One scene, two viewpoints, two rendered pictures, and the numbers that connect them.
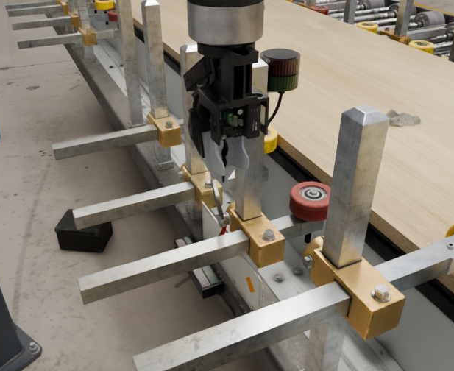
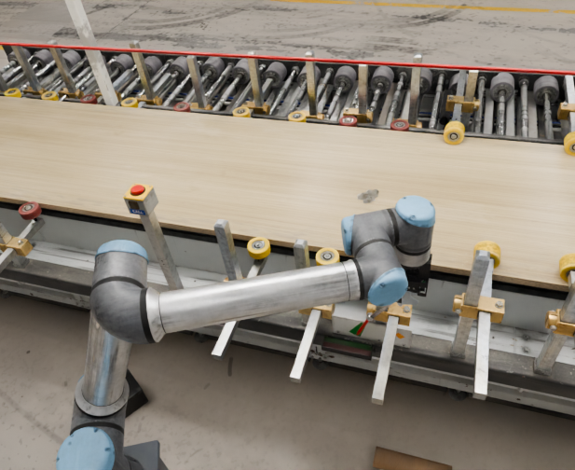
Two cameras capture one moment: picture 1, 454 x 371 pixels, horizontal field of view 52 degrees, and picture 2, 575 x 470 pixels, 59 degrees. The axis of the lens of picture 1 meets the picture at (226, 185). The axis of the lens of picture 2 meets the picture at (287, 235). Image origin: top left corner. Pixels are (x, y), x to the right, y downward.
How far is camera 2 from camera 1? 114 cm
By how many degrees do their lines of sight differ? 34
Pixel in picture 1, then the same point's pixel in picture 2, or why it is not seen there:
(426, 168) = not seen: hidden behind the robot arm
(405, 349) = not seen: hidden behind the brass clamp
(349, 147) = (482, 268)
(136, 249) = (170, 377)
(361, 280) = (487, 304)
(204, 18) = (420, 258)
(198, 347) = (484, 370)
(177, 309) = (249, 387)
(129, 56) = (166, 254)
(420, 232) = (455, 261)
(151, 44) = (229, 246)
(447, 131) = (394, 189)
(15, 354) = not seen: outside the picture
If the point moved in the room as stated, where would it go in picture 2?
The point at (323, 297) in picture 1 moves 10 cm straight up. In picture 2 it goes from (485, 321) to (492, 298)
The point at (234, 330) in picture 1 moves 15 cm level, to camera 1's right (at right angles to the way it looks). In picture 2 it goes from (483, 356) to (509, 319)
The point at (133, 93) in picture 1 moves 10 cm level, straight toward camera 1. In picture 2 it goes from (174, 276) to (197, 285)
